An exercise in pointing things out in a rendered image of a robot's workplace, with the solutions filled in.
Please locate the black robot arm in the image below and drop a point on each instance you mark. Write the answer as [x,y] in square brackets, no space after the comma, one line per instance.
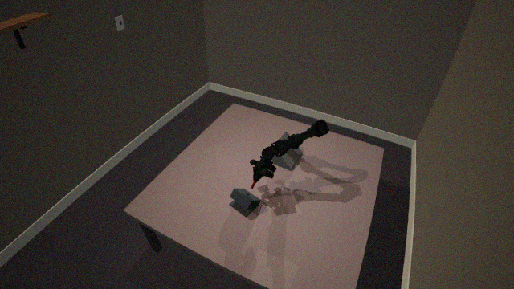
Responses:
[318,128]

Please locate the grey square panel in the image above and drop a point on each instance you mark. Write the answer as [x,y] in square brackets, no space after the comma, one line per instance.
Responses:
[243,201]

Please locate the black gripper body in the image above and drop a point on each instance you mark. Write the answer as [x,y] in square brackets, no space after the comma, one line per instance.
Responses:
[263,163]

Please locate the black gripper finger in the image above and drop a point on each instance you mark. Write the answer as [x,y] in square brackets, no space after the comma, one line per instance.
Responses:
[258,176]
[254,172]

